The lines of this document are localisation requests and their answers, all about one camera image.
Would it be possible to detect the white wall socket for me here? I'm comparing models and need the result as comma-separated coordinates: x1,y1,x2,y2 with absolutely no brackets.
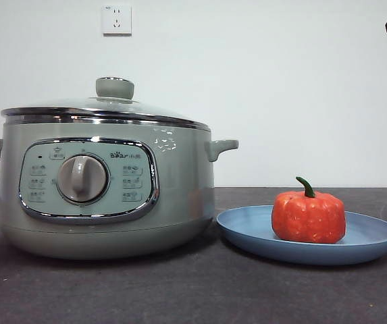
102,4,132,36

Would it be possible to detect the blue round plate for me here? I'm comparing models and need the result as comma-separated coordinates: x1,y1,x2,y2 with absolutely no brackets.
215,205,387,266

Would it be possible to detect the pale green electric steamer pot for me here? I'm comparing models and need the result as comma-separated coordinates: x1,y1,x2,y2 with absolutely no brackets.
0,116,240,261

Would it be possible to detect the orange pumpkin with green stem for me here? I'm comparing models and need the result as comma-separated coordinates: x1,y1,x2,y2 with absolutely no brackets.
271,175,346,244

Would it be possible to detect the glass lid with green knob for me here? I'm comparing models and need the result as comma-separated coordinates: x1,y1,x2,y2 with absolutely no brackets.
0,76,211,131

